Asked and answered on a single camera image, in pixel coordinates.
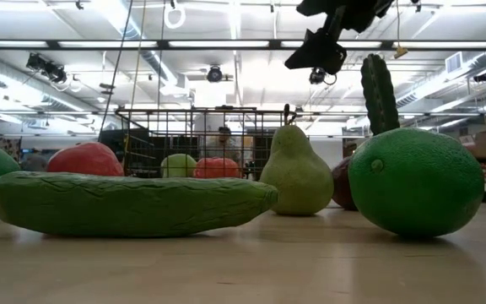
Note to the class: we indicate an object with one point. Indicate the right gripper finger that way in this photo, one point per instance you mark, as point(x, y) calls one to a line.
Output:
point(319, 57)
point(319, 7)

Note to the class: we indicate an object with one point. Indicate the green pear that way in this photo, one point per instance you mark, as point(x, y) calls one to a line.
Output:
point(298, 177)

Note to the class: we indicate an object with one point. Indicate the red ridged tomato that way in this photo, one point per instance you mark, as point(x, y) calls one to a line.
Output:
point(217, 169)

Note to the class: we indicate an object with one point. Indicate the large green lime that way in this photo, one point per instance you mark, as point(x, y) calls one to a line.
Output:
point(416, 181)

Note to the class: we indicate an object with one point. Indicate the green cucumber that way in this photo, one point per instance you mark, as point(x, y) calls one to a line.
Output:
point(133, 204)

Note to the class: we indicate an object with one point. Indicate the bright red apple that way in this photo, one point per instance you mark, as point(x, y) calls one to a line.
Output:
point(84, 160)

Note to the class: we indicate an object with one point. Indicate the yellow hanging tag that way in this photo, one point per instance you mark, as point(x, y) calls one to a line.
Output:
point(400, 52)

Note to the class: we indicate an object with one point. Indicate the green artificial cactus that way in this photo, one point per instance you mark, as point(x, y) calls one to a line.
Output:
point(379, 93)

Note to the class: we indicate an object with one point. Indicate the white ceiling vent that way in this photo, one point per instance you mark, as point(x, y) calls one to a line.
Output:
point(454, 62)

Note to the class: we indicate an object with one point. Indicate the round black ceiling lamp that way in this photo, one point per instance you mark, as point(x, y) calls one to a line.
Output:
point(214, 74)

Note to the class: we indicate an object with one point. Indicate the person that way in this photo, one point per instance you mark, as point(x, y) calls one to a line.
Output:
point(224, 145)
point(34, 162)

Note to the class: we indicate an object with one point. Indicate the black ceiling box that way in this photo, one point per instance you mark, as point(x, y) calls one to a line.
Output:
point(483, 76)

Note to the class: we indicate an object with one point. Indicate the brown cardboard box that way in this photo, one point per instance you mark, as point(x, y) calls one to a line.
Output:
point(485, 145)

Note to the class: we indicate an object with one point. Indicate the black partition panel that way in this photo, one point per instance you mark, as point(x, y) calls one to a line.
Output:
point(146, 162)

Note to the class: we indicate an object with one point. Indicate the black monitor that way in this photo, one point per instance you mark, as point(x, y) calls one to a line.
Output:
point(110, 145)

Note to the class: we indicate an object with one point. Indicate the black ceiling spotlight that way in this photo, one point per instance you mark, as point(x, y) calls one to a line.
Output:
point(56, 74)
point(35, 62)

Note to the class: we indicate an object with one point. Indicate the black ceiling light rail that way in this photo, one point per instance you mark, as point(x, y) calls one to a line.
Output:
point(163, 44)

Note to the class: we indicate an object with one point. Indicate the silver ventilation duct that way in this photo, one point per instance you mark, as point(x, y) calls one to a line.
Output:
point(120, 21)

